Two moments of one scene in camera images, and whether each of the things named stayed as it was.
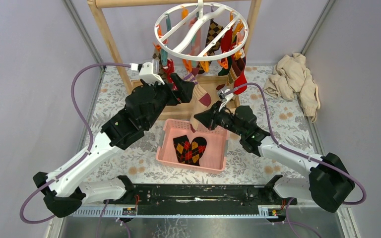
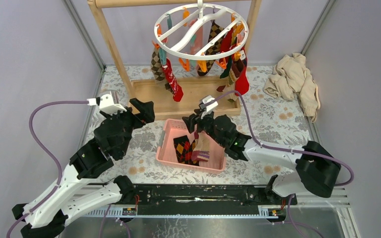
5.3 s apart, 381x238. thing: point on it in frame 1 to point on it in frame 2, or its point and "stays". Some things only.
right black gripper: x=210 y=118 to x=193 y=119
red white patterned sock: x=170 y=69 stays
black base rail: x=204 y=196 stays
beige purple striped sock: x=200 y=100 to x=201 y=149
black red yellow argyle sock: x=189 y=152 stays
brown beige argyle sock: x=157 y=55 stays
